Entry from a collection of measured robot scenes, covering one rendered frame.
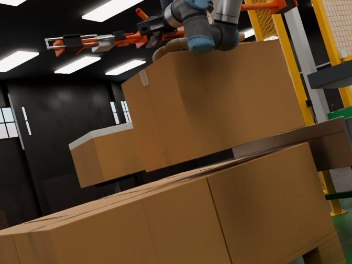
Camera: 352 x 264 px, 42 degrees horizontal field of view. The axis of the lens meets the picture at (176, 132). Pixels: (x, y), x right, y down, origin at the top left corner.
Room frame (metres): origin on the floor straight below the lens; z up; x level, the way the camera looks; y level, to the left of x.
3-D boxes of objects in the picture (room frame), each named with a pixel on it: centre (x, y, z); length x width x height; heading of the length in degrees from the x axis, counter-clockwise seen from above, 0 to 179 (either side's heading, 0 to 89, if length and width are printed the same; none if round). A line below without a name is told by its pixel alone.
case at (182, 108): (1.99, -0.19, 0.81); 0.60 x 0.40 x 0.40; 125
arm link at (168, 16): (1.67, -0.13, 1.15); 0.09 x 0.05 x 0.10; 126
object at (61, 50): (1.65, 0.29, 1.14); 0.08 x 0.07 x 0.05; 126
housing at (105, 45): (1.73, 0.18, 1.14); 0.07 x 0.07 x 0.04; 36
